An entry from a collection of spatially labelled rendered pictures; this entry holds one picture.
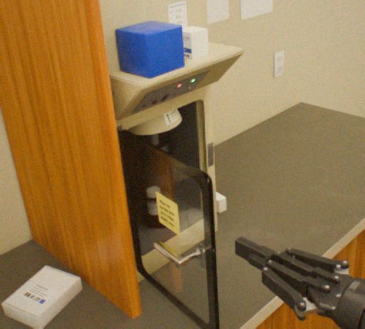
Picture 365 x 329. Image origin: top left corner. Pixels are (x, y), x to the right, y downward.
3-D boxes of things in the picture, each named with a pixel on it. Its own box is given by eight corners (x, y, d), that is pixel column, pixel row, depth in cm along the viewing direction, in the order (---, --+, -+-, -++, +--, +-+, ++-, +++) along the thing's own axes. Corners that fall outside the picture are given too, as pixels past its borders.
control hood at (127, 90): (110, 118, 108) (104, 74, 104) (211, 79, 128) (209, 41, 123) (144, 131, 100) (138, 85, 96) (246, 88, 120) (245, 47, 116)
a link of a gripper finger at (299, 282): (332, 306, 71) (326, 312, 70) (268, 274, 78) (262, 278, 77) (333, 285, 69) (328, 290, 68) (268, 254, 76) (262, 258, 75)
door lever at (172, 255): (173, 240, 104) (172, 230, 103) (202, 261, 97) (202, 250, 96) (152, 250, 101) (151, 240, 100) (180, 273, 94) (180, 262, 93)
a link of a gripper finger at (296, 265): (336, 282, 69) (342, 277, 70) (274, 250, 77) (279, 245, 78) (335, 302, 71) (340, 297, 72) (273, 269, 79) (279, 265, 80)
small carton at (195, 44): (177, 56, 113) (175, 30, 110) (194, 51, 116) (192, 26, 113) (192, 60, 109) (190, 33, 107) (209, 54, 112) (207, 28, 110)
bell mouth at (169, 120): (100, 123, 130) (98, 104, 128) (151, 104, 141) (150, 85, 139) (144, 141, 118) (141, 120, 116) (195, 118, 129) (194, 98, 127)
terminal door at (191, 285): (140, 270, 126) (121, 126, 108) (219, 341, 103) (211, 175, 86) (137, 272, 125) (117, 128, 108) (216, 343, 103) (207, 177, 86)
